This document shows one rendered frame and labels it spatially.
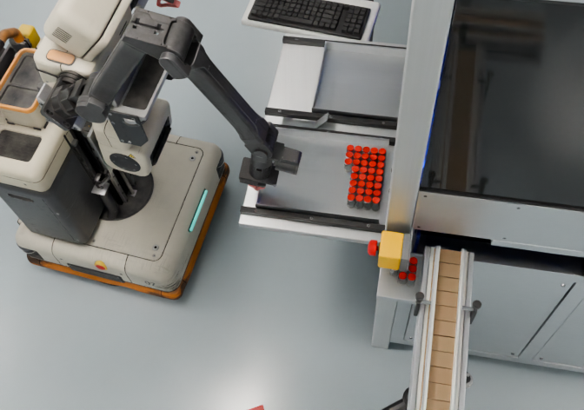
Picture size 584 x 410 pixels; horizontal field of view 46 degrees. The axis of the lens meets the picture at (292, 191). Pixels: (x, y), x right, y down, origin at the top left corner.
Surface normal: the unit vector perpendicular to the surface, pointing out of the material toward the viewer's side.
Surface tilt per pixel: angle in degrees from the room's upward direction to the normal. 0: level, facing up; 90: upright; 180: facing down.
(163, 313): 0
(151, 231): 0
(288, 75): 0
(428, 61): 90
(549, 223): 90
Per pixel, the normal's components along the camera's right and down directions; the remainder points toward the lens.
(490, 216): -0.18, 0.86
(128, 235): -0.07, -0.49
